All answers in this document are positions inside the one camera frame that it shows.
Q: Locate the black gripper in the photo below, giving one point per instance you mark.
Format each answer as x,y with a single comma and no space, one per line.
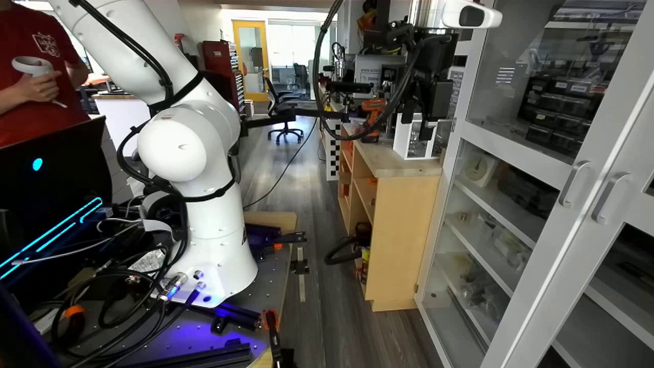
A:
426,98

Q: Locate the white cabinet door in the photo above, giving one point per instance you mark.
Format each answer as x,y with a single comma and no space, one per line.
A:
588,290
499,186

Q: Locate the silver door handle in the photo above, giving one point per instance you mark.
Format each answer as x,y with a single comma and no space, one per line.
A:
613,199
575,183

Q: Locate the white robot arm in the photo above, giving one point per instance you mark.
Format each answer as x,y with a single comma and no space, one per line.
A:
186,141

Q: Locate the yellow framed door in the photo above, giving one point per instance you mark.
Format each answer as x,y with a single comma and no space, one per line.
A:
252,52

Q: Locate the wooden shelf cabinet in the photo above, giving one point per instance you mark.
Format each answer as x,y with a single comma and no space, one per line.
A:
397,201

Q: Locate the black parts organizer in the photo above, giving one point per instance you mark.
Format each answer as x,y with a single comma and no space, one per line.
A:
559,112

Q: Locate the black office chair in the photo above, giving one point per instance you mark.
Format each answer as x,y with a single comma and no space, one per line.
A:
282,115

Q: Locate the red tool cabinet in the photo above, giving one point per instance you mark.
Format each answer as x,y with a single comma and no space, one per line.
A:
218,69

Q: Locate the black monitor screen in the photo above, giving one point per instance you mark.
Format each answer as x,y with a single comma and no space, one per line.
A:
49,186

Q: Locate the white handheld controller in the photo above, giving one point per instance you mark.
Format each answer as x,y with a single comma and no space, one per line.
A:
31,66

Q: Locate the person in red shirt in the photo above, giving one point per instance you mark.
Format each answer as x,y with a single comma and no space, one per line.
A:
34,106

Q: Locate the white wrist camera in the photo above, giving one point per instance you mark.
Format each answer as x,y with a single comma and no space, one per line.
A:
456,14

